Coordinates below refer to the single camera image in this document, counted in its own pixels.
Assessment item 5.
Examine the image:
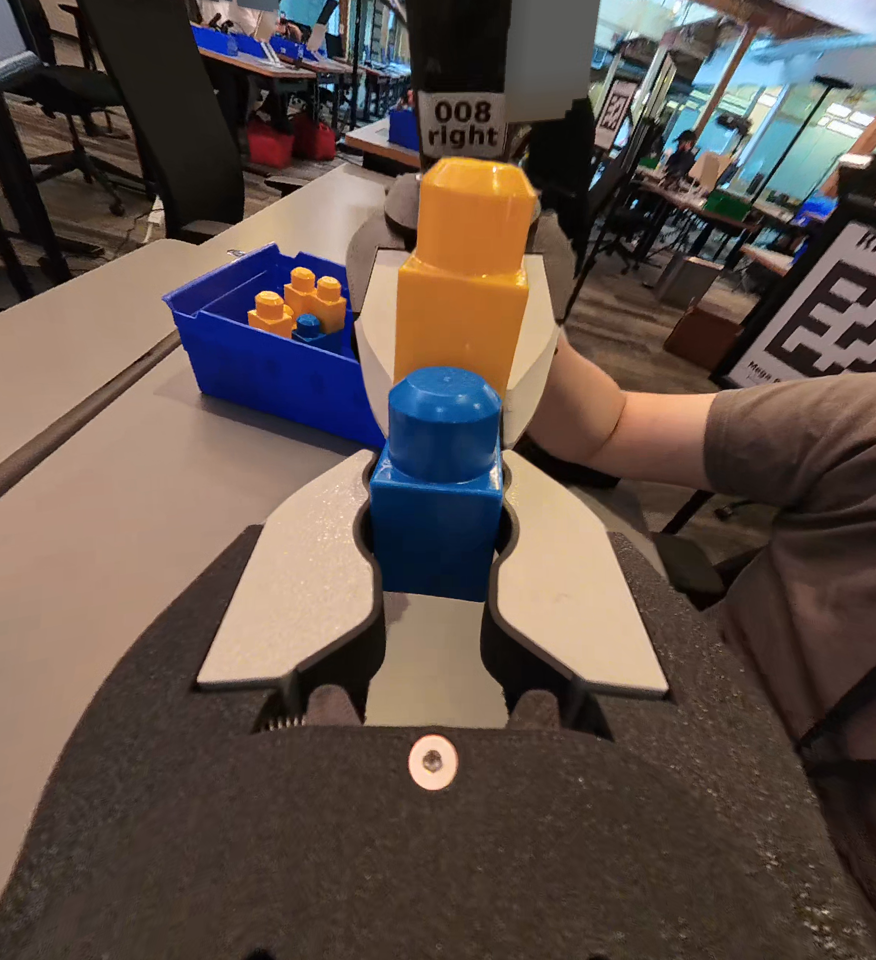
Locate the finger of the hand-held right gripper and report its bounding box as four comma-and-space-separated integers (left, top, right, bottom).
500, 253, 562, 451
354, 249, 414, 440

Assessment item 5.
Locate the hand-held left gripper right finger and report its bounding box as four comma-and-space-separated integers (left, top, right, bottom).
481, 448, 671, 727

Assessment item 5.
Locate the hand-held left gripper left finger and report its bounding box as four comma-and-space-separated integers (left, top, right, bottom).
195, 448, 388, 723

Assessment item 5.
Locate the background desk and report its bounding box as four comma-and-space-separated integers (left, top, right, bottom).
344, 116, 424, 174
198, 45, 319, 136
633, 176, 821, 264

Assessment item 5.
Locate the black wrist rest pad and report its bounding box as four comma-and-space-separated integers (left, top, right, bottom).
516, 435, 622, 489

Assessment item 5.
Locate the grey bin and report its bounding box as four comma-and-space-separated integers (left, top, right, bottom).
655, 251, 724, 305

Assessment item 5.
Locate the brown box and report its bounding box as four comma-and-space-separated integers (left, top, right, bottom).
664, 300, 742, 372

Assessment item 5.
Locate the red bag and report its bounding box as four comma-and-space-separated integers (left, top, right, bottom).
246, 120, 296, 170
294, 114, 337, 162

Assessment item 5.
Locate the framed tag sign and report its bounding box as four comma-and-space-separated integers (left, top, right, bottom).
711, 198, 876, 391

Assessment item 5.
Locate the black chest strap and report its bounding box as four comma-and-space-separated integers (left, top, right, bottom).
798, 660, 876, 781

